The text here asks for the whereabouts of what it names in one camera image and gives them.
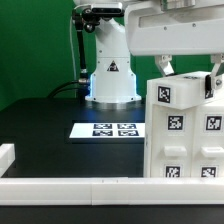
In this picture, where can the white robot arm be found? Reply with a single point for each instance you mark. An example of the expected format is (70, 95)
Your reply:
(112, 81)

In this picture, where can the white AprilTag base plate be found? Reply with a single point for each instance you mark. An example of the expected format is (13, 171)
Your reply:
(107, 130)

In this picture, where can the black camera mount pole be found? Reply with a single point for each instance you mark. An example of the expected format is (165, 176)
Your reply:
(81, 40)

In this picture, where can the white cabinet top block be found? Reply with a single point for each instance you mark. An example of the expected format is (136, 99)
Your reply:
(181, 91)

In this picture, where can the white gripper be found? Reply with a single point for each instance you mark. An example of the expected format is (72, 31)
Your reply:
(194, 30)

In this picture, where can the white cabinet door panel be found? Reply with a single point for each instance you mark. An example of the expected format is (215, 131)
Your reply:
(208, 156)
(176, 143)

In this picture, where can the white obstacle fence bar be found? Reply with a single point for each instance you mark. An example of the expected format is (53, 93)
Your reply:
(111, 191)

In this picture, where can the grey depth camera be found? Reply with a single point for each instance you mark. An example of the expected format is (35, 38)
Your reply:
(112, 9)

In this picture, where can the white side fence block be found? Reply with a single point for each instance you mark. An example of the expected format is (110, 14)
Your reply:
(7, 157)

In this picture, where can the white cabinet body box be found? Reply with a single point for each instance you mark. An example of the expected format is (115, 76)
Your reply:
(153, 152)

